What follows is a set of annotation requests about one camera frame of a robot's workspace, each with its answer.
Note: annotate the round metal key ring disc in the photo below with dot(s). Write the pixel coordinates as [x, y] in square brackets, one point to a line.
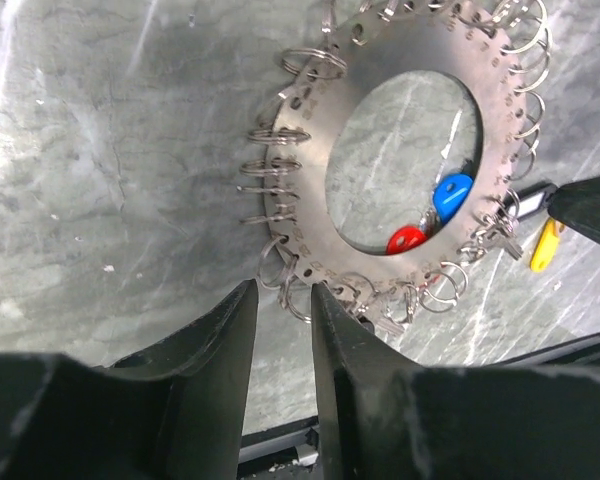
[389, 103]

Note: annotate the yellow tag key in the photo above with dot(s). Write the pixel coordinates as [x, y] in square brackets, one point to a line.
[547, 245]

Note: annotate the blue tag key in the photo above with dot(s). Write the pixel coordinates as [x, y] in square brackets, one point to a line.
[450, 194]

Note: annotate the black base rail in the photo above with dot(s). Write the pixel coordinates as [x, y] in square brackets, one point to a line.
[532, 417]

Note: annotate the red tag key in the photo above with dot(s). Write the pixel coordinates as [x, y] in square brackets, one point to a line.
[405, 239]

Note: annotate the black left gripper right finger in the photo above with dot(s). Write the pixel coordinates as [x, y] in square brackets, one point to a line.
[342, 348]

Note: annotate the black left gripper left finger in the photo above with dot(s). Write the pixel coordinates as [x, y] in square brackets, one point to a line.
[173, 410]

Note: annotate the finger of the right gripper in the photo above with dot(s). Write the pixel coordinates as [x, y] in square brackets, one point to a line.
[577, 205]

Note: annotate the black tag key upper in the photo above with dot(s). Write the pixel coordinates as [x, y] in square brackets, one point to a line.
[532, 200]

